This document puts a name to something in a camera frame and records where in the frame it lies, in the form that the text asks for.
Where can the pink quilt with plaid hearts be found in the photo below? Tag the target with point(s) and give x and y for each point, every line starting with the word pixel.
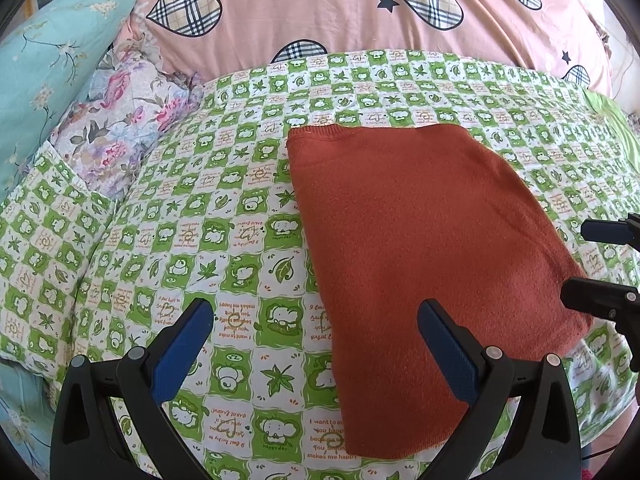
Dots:
pixel 325 10

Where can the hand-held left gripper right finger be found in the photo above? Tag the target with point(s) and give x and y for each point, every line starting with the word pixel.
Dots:
pixel 447 355

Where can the pink floral pillow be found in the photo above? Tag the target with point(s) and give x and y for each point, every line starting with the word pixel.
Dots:
pixel 125 125

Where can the teal floral quilt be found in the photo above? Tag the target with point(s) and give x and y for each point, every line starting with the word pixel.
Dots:
pixel 45 60

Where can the green checked bed sheet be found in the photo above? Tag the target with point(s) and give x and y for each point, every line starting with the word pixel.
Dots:
pixel 225 220

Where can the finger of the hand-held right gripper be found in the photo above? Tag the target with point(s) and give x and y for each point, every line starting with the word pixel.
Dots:
pixel 590 295
pixel 605 232

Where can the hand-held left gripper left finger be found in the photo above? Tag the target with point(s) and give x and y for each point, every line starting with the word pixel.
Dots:
pixel 182 350

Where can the plain green cloth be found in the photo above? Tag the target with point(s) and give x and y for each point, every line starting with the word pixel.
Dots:
pixel 620 125

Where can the orange knit sweater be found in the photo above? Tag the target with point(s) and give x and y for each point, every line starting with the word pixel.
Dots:
pixel 425 220

